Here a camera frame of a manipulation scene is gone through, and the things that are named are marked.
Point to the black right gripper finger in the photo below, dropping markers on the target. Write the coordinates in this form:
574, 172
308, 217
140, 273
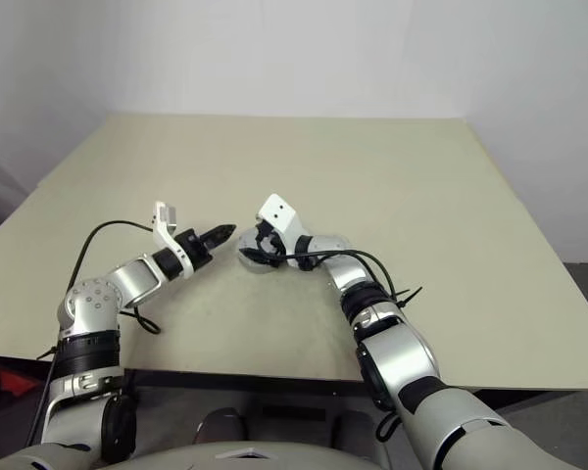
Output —
264, 228
257, 255

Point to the dark rounded shape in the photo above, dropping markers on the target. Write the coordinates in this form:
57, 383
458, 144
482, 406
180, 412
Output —
223, 426

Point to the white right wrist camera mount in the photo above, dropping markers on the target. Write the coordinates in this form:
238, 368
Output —
279, 213

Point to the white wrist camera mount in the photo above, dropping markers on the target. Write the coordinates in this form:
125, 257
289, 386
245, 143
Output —
279, 213
164, 220

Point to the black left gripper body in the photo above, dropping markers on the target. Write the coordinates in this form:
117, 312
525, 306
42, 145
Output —
196, 249

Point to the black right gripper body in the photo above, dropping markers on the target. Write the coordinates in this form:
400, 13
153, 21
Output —
277, 252

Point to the black metal table frame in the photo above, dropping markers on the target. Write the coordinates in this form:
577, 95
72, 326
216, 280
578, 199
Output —
250, 382

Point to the motor stator with copper windings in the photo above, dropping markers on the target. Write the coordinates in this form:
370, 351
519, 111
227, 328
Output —
257, 267

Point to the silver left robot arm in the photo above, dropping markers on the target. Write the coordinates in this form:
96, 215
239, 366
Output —
93, 303

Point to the grey robot torso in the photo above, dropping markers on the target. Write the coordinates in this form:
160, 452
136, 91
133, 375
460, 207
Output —
250, 460

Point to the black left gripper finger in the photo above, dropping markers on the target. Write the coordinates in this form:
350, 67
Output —
218, 242
220, 231

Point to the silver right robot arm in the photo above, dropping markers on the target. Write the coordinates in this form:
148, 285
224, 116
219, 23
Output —
402, 352

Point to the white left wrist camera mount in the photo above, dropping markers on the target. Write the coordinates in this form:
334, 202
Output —
164, 220

